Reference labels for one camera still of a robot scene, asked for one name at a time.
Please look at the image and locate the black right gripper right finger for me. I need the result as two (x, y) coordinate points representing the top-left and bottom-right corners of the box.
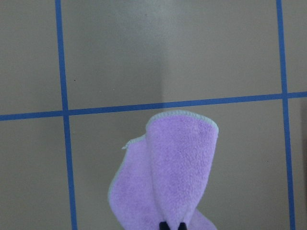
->
(178, 222), (187, 230)

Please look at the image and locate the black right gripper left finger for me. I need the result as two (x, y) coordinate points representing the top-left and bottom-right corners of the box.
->
(159, 222), (169, 230)

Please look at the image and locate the purple microfiber cloth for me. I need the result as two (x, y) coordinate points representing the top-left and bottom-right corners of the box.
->
(108, 110), (219, 230)

